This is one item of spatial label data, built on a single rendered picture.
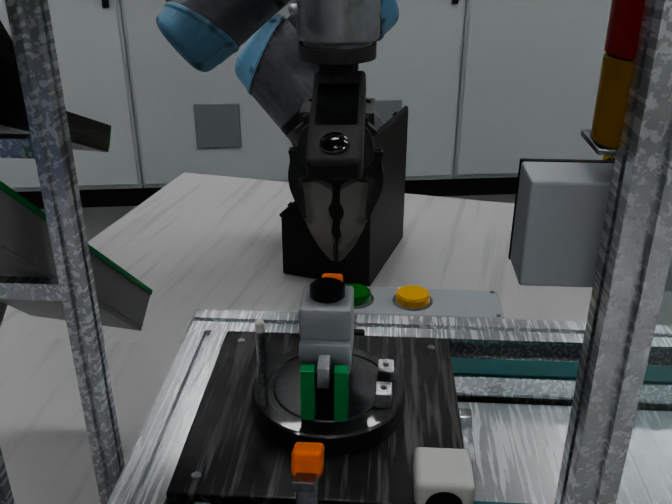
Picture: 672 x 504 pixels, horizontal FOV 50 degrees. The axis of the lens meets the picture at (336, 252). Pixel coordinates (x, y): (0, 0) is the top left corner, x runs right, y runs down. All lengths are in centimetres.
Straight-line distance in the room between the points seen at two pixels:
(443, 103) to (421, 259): 252
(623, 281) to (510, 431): 34
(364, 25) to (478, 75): 305
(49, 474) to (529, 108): 328
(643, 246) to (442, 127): 329
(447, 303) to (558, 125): 307
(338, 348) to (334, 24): 27
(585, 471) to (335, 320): 22
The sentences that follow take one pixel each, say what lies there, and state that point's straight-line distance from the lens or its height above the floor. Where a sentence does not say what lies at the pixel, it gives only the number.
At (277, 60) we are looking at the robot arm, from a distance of 110.
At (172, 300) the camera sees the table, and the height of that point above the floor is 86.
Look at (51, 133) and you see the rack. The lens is 56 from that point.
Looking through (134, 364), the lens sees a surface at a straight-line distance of 96.
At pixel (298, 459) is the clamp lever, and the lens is 47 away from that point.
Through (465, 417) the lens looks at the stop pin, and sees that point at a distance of 68.
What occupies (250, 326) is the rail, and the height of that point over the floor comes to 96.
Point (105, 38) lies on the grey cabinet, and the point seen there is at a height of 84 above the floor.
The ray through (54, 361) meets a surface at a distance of 99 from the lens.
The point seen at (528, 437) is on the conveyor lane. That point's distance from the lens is 75.
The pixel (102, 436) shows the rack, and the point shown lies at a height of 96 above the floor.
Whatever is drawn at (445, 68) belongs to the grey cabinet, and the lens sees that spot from 364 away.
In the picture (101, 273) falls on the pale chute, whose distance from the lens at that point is 69.
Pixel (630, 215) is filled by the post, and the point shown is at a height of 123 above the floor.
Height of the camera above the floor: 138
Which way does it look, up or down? 26 degrees down
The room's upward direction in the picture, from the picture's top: straight up
